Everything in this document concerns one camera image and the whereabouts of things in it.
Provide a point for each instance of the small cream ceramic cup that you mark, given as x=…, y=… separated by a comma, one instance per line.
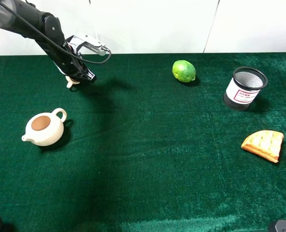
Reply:
x=71, y=82

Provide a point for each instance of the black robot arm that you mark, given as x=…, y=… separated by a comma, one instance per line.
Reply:
x=23, y=18

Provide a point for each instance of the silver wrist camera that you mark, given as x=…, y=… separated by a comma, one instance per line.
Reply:
x=80, y=39

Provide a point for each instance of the black mesh pen holder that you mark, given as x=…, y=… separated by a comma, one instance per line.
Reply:
x=243, y=88

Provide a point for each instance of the orange waffle slice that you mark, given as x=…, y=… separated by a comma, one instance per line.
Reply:
x=264, y=143

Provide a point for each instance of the green velvet tablecloth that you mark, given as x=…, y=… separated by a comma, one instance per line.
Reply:
x=141, y=151

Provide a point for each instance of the green lime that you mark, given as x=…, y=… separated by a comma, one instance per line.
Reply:
x=184, y=71

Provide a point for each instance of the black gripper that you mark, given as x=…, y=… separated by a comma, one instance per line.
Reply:
x=70, y=66

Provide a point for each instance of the cream ceramic teapot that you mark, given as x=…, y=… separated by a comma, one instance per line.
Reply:
x=46, y=128

